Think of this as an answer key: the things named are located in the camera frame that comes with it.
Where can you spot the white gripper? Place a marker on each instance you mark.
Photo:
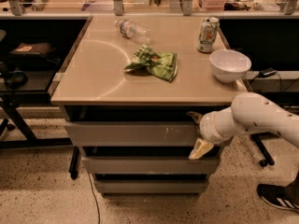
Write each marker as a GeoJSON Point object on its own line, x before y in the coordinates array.
{"type": "Point", "coordinates": [207, 128]}

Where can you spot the grey top drawer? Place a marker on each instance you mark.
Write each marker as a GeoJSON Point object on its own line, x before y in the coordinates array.
{"type": "Point", "coordinates": [133, 133]}

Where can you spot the grey drawer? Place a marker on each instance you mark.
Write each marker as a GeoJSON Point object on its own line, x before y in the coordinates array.
{"type": "Point", "coordinates": [133, 133]}
{"type": "Point", "coordinates": [150, 187]}
{"type": "Point", "coordinates": [150, 165]}

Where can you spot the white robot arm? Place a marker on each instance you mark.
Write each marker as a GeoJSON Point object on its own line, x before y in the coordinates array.
{"type": "Point", "coordinates": [249, 113]}

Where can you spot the grey bottom drawer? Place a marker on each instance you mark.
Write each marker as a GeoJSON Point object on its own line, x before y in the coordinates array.
{"type": "Point", "coordinates": [150, 187]}

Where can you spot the grey middle drawer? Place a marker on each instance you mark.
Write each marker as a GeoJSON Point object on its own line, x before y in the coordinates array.
{"type": "Point", "coordinates": [150, 165]}

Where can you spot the white bowl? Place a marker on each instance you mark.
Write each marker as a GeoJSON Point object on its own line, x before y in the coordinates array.
{"type": "Point", "coordinates": [228, 65]}

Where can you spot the green crumpled chip bag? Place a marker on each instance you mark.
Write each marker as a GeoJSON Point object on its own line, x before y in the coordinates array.
{"type": "Point", "coordinates": [161, 65]}

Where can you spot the black power adapter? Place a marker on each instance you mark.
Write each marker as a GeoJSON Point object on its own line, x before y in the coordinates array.
{"type": "Point", "coordinates": [267, 72]}

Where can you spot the green white soda can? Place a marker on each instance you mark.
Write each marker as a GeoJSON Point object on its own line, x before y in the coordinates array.
{"type": "Point", "coordinates": [207, 35]}

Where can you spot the black white sneaker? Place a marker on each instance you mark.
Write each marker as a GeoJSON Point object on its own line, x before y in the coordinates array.
{"type": "Point", "coordinates": [276, 196]}

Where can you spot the clear plastic water bottle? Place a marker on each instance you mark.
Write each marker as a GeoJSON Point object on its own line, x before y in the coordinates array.
{"type": "Point", "coordinates": [133, 31]}

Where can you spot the black headphones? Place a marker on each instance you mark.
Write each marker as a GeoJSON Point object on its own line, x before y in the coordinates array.
{"type": "Point", "coordinates": [15, 79]}

